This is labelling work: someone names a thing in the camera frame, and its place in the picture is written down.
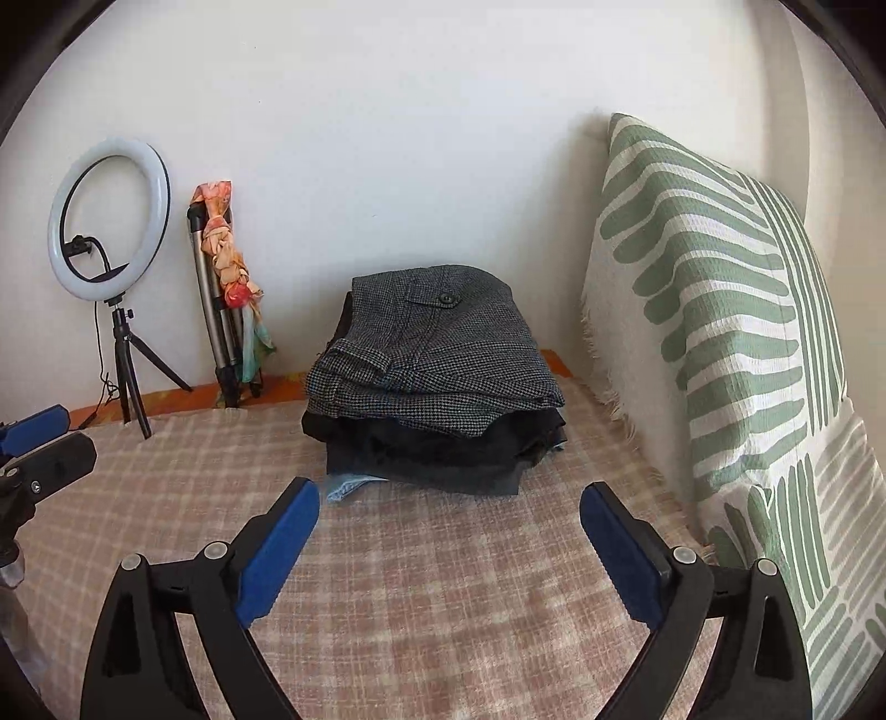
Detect black mini tripod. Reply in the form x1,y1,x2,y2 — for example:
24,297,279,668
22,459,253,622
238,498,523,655
102,295,195,443

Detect folded silver tripod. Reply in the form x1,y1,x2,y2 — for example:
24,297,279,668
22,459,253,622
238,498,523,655
186,201,264,408

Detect grey houndstooth shorts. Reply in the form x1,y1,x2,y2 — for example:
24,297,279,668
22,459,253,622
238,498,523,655
306,265,565,438

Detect green white leaf pillow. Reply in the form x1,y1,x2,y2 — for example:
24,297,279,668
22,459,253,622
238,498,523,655
583,114,884,718

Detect black ring light cable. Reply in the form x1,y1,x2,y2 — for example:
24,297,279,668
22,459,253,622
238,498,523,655
75,300,123,428

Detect stack of folded dark clothes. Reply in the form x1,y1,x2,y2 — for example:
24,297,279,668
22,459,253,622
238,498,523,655
302,291,566,496

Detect white ring light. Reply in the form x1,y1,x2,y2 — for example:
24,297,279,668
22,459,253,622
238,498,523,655
47,136,171,303

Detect light blue folded garment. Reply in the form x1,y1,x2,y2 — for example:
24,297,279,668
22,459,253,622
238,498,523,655
323,472,386,502

